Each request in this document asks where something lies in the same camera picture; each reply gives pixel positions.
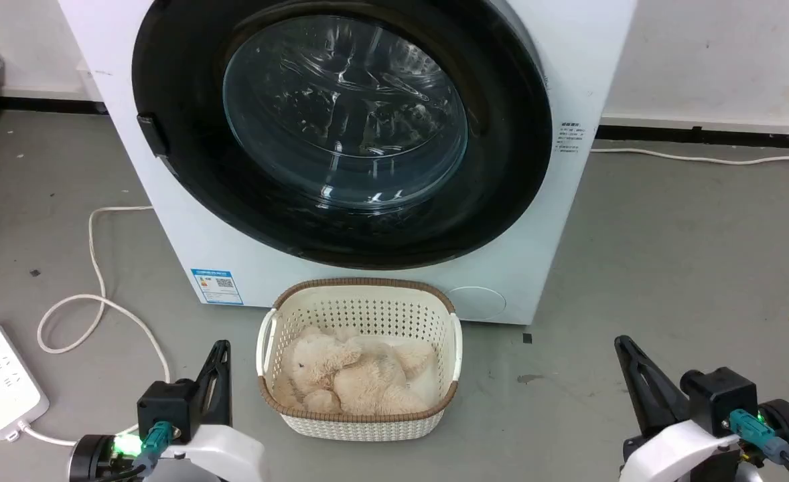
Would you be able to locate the thin white floor cable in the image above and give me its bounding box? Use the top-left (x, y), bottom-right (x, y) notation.
top-left (590, 147), bottom-right (789, 165)

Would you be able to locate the blue energy label sticker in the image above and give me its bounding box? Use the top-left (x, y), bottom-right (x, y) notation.
top-left (190, 268), bottom-right (244, 307)

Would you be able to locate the white perforated laundry basket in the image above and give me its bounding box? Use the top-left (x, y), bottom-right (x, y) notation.
top-left (256, 278), bottom-right (463, 443)

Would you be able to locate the beige plush teddy bear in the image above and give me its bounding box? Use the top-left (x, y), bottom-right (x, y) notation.
top-left (272, 325), bottom-right (438, 416)

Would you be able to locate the white front-load washing machine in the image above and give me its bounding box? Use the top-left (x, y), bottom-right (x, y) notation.
top-left (58, 0), bottom-right (638, 326)

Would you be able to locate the round black glass washer door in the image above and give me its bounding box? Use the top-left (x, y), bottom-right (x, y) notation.
top-left (131, 0), bottom-right (554, 271)

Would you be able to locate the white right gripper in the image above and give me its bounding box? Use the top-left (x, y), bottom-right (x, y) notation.
top-left (614, 335), bottom-right (743, 482)

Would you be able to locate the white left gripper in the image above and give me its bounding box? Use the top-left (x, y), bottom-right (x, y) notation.
top-left (155, 340), bottom-right (266, 482)

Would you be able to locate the right green plug black cable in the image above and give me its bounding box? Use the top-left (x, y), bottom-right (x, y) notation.
top-left (728, 409), bottom-right (789, 482)

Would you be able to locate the small printed text sticker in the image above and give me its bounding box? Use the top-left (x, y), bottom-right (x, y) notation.
top-left (555, 121), bottom-right (587, 155)

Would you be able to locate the left green plug black cable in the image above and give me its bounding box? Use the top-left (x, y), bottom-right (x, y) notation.
top-left (96, 420), bottom-right (175, 482)

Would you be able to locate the green plug black cable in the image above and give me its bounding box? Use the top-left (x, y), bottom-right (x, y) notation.
top-left (728, 409), bottom-right (789, 482)
top-left (96, 420), bottom-right (175, 482)

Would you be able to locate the round white filter cover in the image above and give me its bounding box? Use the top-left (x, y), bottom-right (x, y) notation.
top-left (446, 286), bottom-right (507, 321)

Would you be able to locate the white power strip cable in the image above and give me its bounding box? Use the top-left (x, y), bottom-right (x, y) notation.
top-left (18, 205), bottom-right (171, 447)

